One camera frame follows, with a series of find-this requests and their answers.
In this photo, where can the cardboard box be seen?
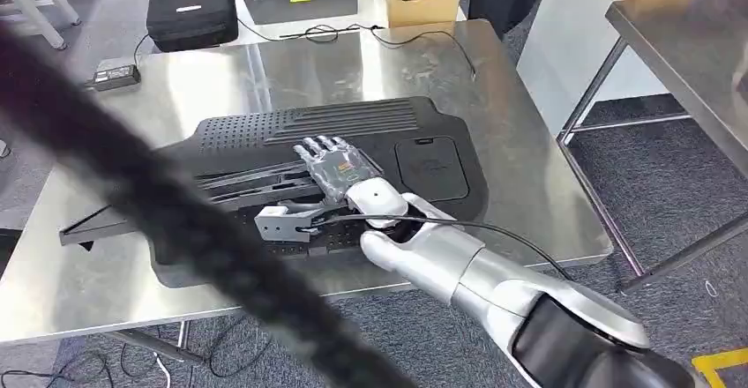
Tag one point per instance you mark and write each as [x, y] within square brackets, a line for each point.
[421, 10]

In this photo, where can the white cabinet panel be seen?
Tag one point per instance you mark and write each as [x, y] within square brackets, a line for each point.
[572, 52]

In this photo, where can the black licence plate frame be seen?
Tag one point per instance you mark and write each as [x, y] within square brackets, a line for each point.
[245, 184]

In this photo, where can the white table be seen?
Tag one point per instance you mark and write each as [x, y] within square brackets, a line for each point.
[371, 0]

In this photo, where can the black zip case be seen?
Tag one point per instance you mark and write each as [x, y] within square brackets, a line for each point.
[193, 17]

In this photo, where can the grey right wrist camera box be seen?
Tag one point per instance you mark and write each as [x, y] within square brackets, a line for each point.
[274, 222]

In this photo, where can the black power adapter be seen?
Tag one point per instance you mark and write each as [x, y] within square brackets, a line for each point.
[115, 74]

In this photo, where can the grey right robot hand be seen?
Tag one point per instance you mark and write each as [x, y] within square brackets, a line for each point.
[342, 169]

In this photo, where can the white table frame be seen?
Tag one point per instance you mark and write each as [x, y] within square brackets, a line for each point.
[35, 5]

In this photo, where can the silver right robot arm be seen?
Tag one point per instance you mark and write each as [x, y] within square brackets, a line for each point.
[497, 280]

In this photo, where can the yellow floor tape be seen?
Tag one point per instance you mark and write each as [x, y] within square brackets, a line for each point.
[721, 365]

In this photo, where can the stainless steel table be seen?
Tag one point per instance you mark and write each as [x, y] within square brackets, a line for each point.
[689, 52]
[497, 140]

